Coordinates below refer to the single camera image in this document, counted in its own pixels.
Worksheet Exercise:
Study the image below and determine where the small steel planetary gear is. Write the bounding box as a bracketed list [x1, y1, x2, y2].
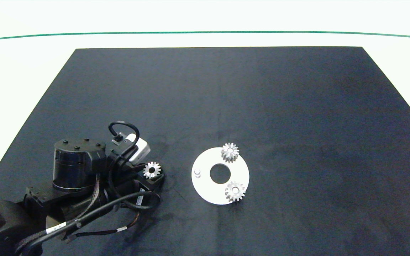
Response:
[221, 143, 240, 163]
[225, 181, 246, 202]
[143, 161, 162, 179]

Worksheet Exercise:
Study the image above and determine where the round white plate with pins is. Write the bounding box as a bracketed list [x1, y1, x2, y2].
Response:
[191, 147, 250, 205]

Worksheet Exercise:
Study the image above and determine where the dark rectangular work mat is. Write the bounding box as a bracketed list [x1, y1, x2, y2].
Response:
[0, 47, 410, 256]

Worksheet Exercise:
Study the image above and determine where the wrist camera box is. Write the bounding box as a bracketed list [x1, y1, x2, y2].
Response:
[112, 133, 151, 163]

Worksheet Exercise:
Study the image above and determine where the wrist camera cable loop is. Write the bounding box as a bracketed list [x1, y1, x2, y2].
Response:
[108, 121, 141, 167]

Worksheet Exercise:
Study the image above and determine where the thick arm cable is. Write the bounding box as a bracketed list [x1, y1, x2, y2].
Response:
[15, 191, 161, 255]

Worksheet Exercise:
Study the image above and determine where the thin arm cable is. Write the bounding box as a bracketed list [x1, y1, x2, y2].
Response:
[63, 210, 141, 242]

